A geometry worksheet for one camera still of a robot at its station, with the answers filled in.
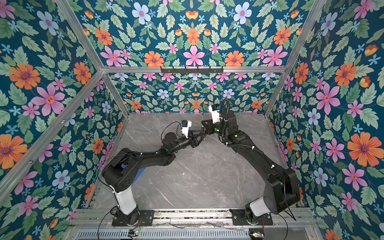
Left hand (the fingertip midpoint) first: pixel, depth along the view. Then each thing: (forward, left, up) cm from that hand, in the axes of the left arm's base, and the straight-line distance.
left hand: (205, 130), depth 78 cm
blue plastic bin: (-23, +32, +11) cm, 41 cm away
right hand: (+5, +1, +3) cm, 6 cm away
